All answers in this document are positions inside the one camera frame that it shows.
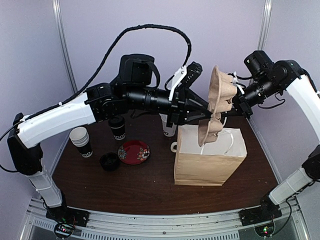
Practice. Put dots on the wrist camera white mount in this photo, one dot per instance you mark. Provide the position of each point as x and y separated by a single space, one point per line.
184 77
235 81

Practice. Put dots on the stack of black lids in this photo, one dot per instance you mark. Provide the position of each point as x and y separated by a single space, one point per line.
109 161

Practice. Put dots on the cream ceramic mug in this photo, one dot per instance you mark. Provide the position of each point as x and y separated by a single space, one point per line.
173 147

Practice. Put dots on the red floral plate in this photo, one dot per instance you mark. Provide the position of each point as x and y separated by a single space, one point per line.
134 152

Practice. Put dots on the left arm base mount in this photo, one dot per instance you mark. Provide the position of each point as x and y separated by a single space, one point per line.
67 220

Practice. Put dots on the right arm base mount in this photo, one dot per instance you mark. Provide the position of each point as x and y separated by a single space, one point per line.
262 218

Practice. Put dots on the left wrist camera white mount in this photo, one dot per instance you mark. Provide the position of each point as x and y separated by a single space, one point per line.
184 77

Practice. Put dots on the paper cup holding straws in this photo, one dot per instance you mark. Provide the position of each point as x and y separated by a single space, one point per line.
167 131

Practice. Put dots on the aluminium front rail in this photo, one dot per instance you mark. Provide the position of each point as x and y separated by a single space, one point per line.
224 225

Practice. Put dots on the stack of paper cups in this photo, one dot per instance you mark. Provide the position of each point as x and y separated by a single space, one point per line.
80 138

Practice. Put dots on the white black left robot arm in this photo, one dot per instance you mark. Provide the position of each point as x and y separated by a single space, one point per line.
130 90

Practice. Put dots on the right aluminium wall post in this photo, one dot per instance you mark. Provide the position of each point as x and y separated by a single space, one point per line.
265 24

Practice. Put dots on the black white paper cup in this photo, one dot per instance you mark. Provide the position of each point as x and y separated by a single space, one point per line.
119 133

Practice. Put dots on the aluminium wall post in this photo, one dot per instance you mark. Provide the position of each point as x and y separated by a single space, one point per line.
265 24
63 43

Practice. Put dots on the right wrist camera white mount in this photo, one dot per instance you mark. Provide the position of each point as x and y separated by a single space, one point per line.
235 81

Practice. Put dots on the cardboard cup carrier tray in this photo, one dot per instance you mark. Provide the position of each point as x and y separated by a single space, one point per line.
220 98

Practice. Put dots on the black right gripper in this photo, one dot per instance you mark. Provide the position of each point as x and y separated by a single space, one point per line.
242 107

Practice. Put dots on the brown paper bag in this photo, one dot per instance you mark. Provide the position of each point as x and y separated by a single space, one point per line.
211 164

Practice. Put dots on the left aluminium wall post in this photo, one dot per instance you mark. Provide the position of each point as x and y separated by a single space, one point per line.
63 43

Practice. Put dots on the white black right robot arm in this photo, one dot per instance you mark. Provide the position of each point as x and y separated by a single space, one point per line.
284 106

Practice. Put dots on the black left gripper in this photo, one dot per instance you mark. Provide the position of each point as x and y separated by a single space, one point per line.
178 109

